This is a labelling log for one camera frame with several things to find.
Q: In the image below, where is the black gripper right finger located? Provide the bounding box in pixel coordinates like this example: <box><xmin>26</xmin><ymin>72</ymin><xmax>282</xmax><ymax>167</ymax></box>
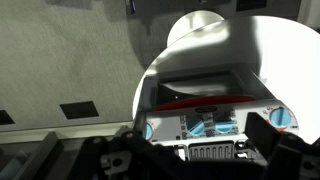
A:
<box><xmin>245</xmin><ymin>112</ymin><xmax>320</xmax><ymax>180</ymax></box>

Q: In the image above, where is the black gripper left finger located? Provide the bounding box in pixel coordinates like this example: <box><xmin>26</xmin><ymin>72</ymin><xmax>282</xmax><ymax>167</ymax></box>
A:
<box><xmin>121</xmin><ymin>131</ymin><xmax>264</xmax><ymax>180</ymax></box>

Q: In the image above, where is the grey toy stove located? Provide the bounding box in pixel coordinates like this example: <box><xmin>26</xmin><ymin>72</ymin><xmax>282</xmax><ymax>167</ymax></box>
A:
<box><xmin>133</xmin><ymin>65</ymin><xmax>299</xmax><ymax>163</ymax></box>

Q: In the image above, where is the round white side table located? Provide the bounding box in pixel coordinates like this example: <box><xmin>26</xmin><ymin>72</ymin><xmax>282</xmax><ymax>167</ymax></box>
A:
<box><xmin>137</xmin><ymin>16</ymin><xmax>320</xmax><ymax>143</ymax></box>

